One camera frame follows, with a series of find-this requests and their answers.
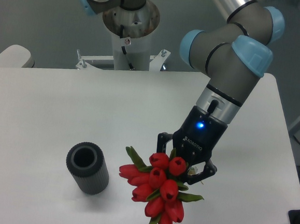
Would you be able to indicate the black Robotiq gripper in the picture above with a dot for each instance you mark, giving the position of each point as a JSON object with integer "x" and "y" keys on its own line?
{"x": 194, "y": 142}

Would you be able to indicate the red tulip bouquet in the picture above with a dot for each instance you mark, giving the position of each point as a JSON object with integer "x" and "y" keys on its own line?
{"x": 159, "y": 185}

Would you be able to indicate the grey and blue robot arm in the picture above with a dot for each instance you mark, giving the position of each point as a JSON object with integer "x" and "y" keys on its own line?
{"x": 234, "y": 58}

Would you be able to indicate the dark grey ribbed vase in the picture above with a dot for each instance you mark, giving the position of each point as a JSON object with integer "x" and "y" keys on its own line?
{"x": 86, "y": 163}

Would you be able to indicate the white chair backrest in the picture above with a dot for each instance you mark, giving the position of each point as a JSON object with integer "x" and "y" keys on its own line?
{"x": 16, "y": 56}

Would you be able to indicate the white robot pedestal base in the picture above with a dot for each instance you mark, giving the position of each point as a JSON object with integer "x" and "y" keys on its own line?
{"x": 131, "y": 40}

